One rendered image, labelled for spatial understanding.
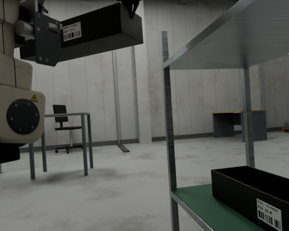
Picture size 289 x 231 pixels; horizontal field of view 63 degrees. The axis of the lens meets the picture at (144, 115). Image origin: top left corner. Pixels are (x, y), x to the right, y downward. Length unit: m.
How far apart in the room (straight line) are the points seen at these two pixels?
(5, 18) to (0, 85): 0.21
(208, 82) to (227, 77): 0.61
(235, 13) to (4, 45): 0.64
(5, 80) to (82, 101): 5.50
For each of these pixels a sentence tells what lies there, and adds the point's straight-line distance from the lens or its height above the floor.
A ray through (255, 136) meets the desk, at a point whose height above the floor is 0.10.
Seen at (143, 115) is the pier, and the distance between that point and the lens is 6.04.
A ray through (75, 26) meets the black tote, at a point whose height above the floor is 1.08.
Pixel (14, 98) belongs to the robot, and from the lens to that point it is 0.76.
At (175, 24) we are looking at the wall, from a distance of 7.10.
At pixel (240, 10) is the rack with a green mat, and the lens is 0.60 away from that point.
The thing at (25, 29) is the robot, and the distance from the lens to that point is 0.82.
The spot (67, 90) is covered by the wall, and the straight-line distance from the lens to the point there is 6.27.
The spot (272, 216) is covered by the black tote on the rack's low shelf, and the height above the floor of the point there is 0.41.
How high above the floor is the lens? 0.71
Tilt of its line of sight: level
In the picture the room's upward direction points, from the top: 3 degrees counter-clockwise
